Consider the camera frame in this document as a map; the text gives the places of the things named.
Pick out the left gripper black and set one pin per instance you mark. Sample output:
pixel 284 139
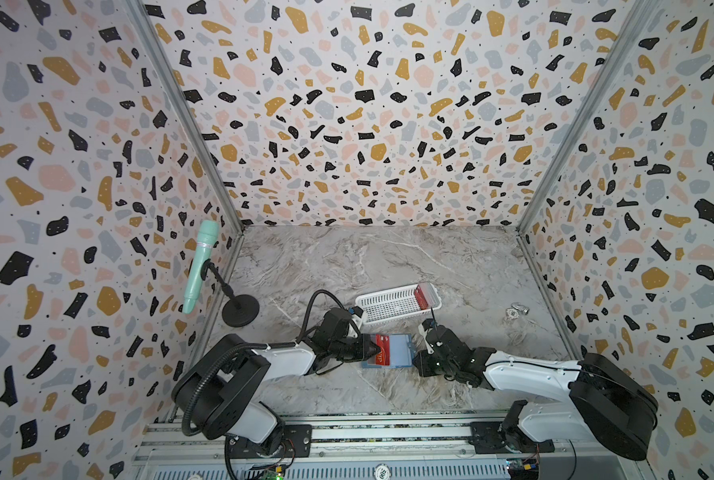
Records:
pixel 364 353

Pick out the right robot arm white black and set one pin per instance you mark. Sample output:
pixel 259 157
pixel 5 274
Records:
pixel 590 399

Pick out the stack of red cards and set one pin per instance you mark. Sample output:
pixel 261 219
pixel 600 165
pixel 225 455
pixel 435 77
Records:
pixel 421 297

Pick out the small silver metal object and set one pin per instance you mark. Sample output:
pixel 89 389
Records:
pixel 516 311

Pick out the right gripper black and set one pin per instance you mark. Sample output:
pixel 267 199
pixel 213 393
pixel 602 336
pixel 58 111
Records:
pixel 436 339

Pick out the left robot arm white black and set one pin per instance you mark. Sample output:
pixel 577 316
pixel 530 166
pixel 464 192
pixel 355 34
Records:
pixel 216 396

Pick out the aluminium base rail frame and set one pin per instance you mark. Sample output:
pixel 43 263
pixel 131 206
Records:
pixel 458 445

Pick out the mint green microphone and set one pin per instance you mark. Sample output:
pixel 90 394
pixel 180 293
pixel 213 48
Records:
pixel 206 239

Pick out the white plastic mesh basket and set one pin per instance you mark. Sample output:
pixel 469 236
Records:
pixel 395 304

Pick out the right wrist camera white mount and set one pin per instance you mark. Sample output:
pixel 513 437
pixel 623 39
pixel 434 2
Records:
pixel 425 327

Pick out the black microphone stand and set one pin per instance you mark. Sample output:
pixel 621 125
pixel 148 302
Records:
pixel 239 310

